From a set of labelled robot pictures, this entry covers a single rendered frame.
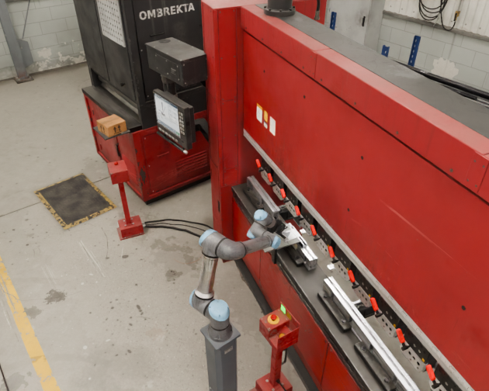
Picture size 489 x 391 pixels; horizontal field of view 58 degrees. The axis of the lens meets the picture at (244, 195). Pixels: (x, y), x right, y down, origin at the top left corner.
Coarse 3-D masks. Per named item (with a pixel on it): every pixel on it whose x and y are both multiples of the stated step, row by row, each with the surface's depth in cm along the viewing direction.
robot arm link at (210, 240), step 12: (204, 240) 243; (216, 240) 240; (204, 252) 245; (216, 252) 239; (204, 264) 249; (216, 264) 250; (204, 276) 252; (204, 288) 254; (192, 300) 261; (204, 300) 256
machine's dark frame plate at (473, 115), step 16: (288, 16) 267; (304, 16) 267; (304, 32) 242; (320, 32) 242; (336, 32) 242; (336, 48) 220; (352, 48) 220; (368, 48) 220; (368, 64) 202; (384, 64) 202; (400, 64) 202; (400, 80) 188; (416, 80) 188; (416, 96) 174; (432, 96) 174; (448, 96) 174; (448, 112) 163; (464, 112) 163; (480, 112) 163; (480, 128) 153
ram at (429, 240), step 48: (288, 96) 259; (336, 96) 213; (288, 144) 274; (336, 144) 222; (384, 144) 186; (336, 192) 233; (384, 192) 194; (432, 192) 166; (336, 240) 245; (384, 240) 203; (432, 240) 173; (480, 240) 150; (384, 288) 212; (432, 288) 179; (480, 288) 155; (432, 336) 186; (480, 336) 161; (480, 384) 166
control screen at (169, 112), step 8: (160, 104) 352; (168, 104) 340; (160, 112) 358; (168, 112) 346; (176, 112) 336; (160, 120) 363; (168, 120) 351; (176, 120) 341; (168, 128) 357; (176, 128) 346
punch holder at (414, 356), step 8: (408, 328) 201; (408, 336) 202; (408, 344) 204; (416, 344) 198; (408, 352) 205; (416, 352) 200; (424, 352) 195; (416, 360) 200; (432, 360) 197; (416, 368) 202; (424, 368) 198
